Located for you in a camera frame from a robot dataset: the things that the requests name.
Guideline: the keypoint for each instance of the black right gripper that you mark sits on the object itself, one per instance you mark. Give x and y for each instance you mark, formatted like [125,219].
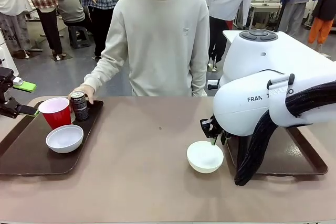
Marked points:
[207,127]

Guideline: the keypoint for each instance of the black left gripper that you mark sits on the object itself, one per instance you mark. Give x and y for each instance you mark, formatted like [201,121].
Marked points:
[5,90]

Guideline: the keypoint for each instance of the cream white bowl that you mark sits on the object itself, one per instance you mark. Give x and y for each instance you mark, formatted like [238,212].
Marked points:
[204,157]

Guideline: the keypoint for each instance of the red plastic cup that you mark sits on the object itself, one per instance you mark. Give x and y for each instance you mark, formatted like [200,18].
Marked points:
[56,116]

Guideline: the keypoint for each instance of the black Pepsi can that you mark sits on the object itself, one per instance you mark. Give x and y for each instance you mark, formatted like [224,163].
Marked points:
[81,108]

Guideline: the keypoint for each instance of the bluish white bowl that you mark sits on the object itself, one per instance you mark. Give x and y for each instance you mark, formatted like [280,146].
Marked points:
[64,140]

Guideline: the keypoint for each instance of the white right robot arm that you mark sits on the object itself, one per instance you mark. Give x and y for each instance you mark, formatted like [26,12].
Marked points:
[244,58]

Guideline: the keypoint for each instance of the person's left forearm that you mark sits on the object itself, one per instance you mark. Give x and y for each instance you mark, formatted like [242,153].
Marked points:
[198,79]

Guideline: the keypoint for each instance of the person's right forearm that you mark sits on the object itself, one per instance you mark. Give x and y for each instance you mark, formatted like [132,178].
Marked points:
[105,72]

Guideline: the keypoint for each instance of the person's right hand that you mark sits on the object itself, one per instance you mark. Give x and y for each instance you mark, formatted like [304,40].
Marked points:
[88,91]

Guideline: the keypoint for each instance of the brown plastic tray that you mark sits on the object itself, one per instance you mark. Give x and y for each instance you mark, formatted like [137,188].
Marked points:
[26,155]
[288,153]

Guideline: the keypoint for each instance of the grey plastic stool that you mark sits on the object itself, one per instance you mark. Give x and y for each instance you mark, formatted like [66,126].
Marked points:
[80,36]

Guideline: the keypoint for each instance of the person in grey hoodie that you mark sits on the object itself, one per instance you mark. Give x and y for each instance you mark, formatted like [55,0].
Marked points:
[71,6]

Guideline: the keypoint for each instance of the person in beige sweater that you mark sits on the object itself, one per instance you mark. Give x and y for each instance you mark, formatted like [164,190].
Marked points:
[162,40]

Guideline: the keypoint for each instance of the background white workbench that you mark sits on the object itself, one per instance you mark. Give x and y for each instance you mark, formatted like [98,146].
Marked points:
[265,6]

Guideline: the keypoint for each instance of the black pole stand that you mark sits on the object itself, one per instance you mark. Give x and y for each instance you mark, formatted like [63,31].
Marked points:
[282,11]

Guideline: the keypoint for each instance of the person in orange trousers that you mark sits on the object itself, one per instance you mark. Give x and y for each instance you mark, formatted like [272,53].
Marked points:
[324,11]

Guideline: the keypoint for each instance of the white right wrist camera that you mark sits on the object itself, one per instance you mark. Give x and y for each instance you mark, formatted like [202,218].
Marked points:
[214,83]

